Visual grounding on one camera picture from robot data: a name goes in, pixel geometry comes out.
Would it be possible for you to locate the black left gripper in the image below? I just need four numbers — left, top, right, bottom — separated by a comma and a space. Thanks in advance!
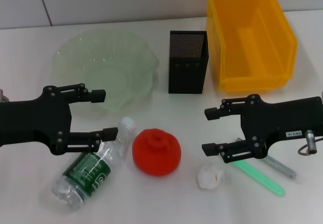
0, 83, 119, 156

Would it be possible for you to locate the mint green pen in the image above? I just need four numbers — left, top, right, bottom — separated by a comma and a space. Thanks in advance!
228, 158, 286, 197

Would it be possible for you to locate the white paper ball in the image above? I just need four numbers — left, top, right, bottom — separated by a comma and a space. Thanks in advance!
196, 162, 225, 190

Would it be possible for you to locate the red-orange toy orange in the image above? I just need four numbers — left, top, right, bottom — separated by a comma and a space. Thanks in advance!
132, 128, 182, 177

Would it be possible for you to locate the clear water bottle green label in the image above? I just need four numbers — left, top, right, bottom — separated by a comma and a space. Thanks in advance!
51, 117, 137, 212

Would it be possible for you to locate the black mesh pen holder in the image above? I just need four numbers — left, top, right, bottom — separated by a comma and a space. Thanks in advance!
168, 30, 210, 94

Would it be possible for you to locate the pale green glass fruit plate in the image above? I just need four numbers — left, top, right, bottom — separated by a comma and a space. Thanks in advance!
50, 28, 160, 118

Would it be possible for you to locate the grey glitter pen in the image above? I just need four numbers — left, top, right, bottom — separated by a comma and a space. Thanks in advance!
234, 137, 297, 181

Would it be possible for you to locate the yellow plastic bin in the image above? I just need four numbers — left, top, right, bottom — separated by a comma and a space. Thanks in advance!
204, 0, 298, 93

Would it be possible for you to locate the right wrist cable with connector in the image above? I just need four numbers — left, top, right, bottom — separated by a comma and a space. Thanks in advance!
297, 130, 323, 157

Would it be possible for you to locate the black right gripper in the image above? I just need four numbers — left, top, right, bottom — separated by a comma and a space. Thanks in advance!
201, 94, 323, 163

